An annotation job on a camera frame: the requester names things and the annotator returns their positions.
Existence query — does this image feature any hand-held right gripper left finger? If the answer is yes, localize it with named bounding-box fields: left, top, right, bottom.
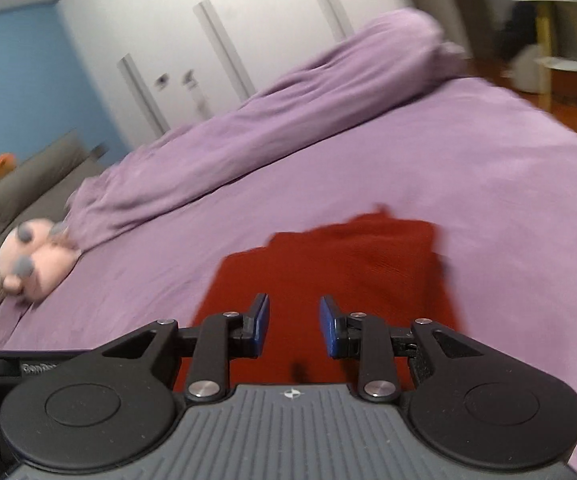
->
left=101, top=293, right=270, bottom=404

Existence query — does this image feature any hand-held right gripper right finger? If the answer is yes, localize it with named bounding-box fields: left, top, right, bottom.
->
left=319, top=295, right=490, bottom=404

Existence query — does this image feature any red shirt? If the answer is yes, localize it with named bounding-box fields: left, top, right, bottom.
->
left=171, top=203, right=470, bottom=392

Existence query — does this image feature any pink plush toy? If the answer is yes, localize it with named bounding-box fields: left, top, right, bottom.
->
left=0, top=218, right=82, bottom=304

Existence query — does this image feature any grey headboard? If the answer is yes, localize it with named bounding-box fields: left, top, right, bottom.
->
left=0, top=130, right=120, bottom=267

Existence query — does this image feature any orange toy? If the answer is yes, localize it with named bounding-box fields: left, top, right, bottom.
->
left=0, top=153, right=20, bottom=184

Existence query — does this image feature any purple bed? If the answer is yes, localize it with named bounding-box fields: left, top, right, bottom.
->
left=0, top=76, right=577, bottom=413

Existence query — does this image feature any purple rolled duvet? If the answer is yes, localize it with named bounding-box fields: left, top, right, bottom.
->
left=66, top=7, right=469, bottom=253

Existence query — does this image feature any white wardrobe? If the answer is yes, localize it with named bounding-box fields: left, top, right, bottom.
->
left=56, top=0, right=470, bottom=155

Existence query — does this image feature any white bin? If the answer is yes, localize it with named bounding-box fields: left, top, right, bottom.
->
left=511, top=45, right=545, bottom=94

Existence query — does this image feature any dark cloth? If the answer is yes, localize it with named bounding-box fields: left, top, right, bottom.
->
left=495, top=0, right=542, bottom=67

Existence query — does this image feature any yellow-legged side table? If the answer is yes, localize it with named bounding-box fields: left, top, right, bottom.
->
left=511, top=0, right=577, bottom=112

